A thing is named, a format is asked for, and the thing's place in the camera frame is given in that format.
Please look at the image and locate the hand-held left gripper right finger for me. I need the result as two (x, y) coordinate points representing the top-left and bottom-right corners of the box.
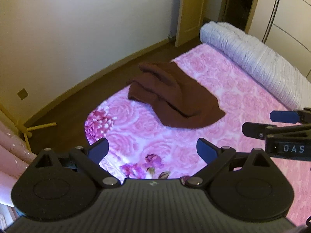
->
(180, 138), (276, 190)

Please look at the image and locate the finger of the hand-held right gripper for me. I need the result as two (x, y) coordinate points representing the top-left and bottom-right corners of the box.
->
(242, 122), (311, 141)
(270, 108), (311, 124)

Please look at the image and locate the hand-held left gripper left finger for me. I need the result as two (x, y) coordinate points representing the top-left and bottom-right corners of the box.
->
(35, 137), (122, 189)

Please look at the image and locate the brown knit sweater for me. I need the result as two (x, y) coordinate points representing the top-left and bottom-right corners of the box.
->
(128, 62), (226, 129)

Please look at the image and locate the pink floral blanket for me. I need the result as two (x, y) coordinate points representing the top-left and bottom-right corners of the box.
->
(84, 43), (311, 226)

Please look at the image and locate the white ribbed quilt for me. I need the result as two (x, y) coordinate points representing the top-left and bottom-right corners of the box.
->
(200, 21), (311, 110)

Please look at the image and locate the yellow floor stand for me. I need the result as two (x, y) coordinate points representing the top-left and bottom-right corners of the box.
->
(0, 102), (57, 151)

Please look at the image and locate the pink curtain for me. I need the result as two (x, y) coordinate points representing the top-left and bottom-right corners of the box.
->
(0, 109), (37, 208)

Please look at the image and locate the cream wardrobe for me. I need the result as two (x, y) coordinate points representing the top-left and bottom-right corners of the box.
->
(248, 0), (311, 78)

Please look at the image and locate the wooden door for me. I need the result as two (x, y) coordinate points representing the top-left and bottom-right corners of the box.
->
(175, 0), (210, 48)

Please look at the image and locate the brass wall socket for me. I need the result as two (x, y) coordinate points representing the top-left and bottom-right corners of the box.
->
(17, 87), (29, 100)

